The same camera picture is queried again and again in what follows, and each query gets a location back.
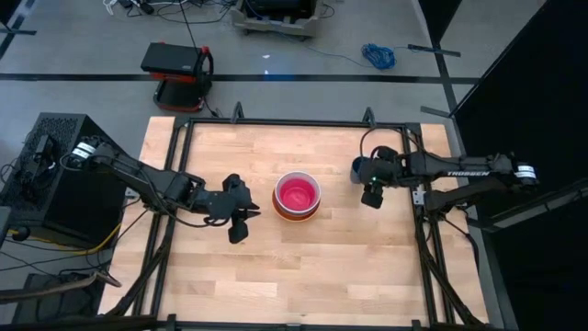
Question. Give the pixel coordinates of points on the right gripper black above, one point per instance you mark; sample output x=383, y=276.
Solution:
x=386, y=167

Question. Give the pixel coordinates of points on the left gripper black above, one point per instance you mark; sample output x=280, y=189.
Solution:
x=222, y=202

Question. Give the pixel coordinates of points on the orange bowl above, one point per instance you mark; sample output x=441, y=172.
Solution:
x=296, y=218

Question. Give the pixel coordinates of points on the pink bowl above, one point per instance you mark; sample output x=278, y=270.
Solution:
x=297, y=194

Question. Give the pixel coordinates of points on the white bowl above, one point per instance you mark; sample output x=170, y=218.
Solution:
x=297, y=174

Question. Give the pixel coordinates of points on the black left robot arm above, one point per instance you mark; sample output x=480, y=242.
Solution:
x=138, y=177

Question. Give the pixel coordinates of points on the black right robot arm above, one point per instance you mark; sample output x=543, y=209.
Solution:
x=459, y=172

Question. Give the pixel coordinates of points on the black floor bar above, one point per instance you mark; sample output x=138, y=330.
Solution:
x=434, y=50

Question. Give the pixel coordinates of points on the red rolling stand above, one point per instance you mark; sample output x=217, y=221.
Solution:
x=177, y=78

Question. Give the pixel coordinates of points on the black computer tower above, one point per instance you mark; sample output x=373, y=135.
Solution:
x=87, y=207

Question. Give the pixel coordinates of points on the black curtain partition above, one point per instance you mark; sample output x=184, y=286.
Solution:
x=528, y=92

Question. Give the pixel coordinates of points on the black room divider panel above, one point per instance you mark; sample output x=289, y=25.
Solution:
x=438, y=14

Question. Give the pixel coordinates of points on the black floor box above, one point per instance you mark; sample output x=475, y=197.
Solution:
x=55, y=309

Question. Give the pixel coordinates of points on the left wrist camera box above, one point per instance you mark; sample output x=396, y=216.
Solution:
x=238, y=232

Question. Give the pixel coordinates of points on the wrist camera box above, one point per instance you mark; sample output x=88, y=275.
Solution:
x=238, y=232
x=372, y=197

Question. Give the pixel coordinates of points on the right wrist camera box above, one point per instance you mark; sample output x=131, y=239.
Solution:
x=372, y=197

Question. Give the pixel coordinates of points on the silver metal bracket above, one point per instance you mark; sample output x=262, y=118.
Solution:
x=418, y=197

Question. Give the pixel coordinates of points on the black metal table frame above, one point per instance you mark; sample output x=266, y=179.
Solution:
x=294, y=122

